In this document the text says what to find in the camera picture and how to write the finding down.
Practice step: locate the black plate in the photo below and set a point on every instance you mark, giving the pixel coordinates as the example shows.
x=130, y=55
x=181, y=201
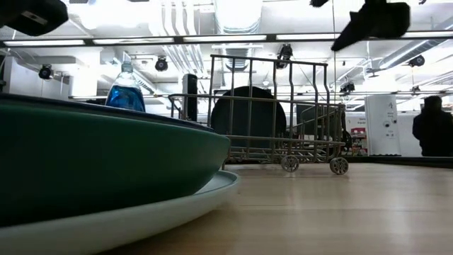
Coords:
x=262, y=117

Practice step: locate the dark green deep plate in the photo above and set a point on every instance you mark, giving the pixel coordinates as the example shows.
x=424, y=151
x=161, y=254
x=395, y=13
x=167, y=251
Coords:
x=106, y=159

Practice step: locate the pale mint plate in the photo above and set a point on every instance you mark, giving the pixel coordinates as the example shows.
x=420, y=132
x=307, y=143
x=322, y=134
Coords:
x=141, y=225

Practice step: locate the white kiosk cabinet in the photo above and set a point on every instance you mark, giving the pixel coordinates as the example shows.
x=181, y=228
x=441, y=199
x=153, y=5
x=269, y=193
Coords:
x=382, y=120

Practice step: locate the black equipment cart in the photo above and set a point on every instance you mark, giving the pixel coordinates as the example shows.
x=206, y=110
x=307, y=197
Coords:
x=321, y=124

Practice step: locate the person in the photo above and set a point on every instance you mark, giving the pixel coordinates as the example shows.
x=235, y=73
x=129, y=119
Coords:
x=433, y=131

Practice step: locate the black tall column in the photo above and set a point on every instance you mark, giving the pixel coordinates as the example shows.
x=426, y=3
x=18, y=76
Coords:
x=190, y=95

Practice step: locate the ceiling light bar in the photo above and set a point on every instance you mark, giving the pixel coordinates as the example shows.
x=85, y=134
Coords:
x=106, y=41

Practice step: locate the blue dish soap bottle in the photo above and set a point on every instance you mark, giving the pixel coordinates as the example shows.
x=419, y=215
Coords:
x=124, y=99

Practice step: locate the black ceiling camera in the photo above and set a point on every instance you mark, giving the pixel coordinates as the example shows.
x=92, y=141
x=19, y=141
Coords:
x=46, y=72
x=347, y=88
x=285, y=53
x=161, y=64
x=417, y=61

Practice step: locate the black aluminium table frame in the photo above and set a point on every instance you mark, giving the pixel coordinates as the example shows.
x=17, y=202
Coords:
x=389, y=161

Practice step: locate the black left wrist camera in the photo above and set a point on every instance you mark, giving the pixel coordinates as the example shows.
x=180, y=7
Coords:
x=32, y=16

